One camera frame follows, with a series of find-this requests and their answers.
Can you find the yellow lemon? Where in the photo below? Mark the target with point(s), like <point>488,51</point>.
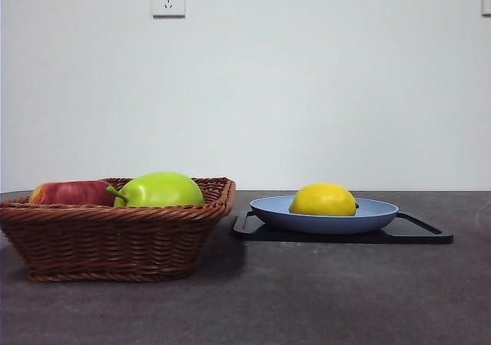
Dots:
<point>322,199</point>

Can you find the blue round plate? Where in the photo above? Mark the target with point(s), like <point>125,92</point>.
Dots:
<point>326,224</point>

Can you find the brown woven wicker basket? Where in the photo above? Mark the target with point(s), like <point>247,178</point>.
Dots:
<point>115,241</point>

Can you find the green apple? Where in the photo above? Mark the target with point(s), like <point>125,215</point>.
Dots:
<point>163,189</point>

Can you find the red apple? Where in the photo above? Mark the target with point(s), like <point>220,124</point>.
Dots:
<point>67,192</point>

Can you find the dark rectangular cutting board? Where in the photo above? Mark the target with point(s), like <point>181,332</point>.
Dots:
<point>414,234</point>

